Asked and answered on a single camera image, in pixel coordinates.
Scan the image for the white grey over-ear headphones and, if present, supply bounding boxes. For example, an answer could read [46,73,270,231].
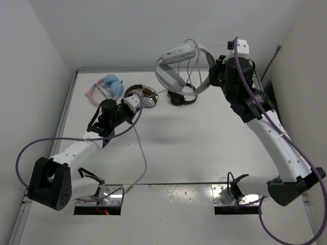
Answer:
[155,39,215,96]

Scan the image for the grey headphone cable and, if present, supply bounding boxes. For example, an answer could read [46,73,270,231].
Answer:
[126,38,205,192]

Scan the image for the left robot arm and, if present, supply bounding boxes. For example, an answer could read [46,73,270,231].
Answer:
[27,95,142,211]

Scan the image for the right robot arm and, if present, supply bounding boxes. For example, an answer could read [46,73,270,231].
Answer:
[209,56,326,206]

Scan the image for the pink blue cat-ear headphones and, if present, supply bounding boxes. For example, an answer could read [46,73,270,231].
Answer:
[84,74,124,107]

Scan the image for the brown silver headphones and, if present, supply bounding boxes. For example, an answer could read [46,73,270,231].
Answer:
[124,84,158,108]

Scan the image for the black on-ear headphones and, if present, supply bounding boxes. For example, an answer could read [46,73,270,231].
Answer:
[168,90,197,106]

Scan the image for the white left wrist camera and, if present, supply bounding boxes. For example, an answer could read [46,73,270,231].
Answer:
[123,94,141,113]

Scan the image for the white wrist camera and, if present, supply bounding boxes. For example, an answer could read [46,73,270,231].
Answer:
[226,39,249,59]
[123,94,141,113]

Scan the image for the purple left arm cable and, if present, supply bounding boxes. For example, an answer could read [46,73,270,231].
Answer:
[15,92,143,205]

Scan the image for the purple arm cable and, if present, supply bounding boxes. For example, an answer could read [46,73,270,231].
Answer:
[15,92,143,205]
[233,36,327,245]

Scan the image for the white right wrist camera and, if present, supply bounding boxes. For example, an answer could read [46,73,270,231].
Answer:
[226,39,249,59]

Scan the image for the black wall cable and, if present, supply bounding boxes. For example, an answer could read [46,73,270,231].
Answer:
[260,44,282,85]

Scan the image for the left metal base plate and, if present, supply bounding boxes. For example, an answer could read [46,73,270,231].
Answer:
[76,185,125,207]

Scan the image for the metal base plate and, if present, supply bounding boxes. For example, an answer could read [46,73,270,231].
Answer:
[76,185,125,207]
[212,183,262,207]

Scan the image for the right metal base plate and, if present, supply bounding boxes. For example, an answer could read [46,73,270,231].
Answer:
[212,183,262,207]

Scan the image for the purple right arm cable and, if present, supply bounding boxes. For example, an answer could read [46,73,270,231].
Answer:
[233,36,327,245]

